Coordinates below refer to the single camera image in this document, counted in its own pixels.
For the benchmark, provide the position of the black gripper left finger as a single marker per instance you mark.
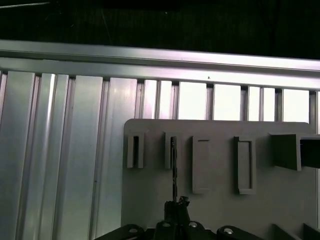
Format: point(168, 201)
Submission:
point(170, 212)

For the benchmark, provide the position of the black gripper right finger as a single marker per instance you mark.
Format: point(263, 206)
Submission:
point(183, 210)

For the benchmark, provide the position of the blue RAM stick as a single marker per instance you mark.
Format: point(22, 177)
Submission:
point(173, 175)

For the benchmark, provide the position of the grey parts rack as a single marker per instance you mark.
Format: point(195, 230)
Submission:
point(220, 212)

